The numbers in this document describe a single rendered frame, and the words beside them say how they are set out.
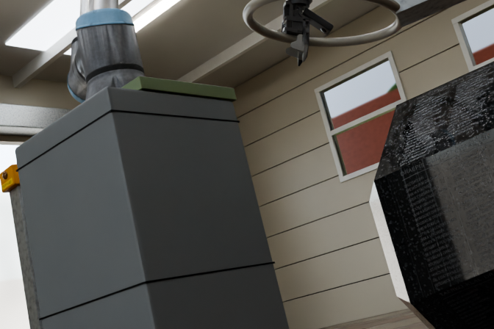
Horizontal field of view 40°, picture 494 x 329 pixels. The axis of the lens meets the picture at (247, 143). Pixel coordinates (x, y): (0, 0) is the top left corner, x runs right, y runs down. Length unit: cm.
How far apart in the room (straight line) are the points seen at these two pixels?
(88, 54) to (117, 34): 9
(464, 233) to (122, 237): 85
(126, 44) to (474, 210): 96
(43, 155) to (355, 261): 820
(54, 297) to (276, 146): 891
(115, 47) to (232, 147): 38
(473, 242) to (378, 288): 774
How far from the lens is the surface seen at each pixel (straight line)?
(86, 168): 151
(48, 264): 164
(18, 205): 270
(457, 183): 178
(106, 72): 170
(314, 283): 1009
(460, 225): 178
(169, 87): 158
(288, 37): 227
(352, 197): 959
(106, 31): 174
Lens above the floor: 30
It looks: 15 degrees up
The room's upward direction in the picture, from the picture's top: 14 degrees counter-clockwise
